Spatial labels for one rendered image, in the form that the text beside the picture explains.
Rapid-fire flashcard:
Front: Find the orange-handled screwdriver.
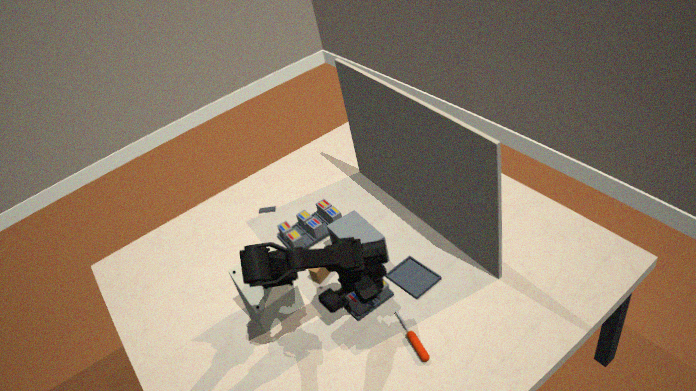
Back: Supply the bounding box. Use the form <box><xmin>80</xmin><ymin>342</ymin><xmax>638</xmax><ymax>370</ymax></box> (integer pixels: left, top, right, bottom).
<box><xmin>395</xmin><ymin>310</ymin><xmax>430</xmax><ymax>361</ymax></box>

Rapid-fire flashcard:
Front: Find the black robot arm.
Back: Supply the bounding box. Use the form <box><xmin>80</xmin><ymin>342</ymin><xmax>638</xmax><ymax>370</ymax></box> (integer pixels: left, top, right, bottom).
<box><xmin>239</xmin><ymin>237</ymin><xmax>388</xmax><ymax>304</ymax></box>

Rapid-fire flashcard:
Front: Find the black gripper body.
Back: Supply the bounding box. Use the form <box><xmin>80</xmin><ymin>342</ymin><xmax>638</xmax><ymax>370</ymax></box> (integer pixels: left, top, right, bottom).
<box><xmin>318</xmin><ymin>263</ymin><xmax>387</xmax><ymax>313</ymax></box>

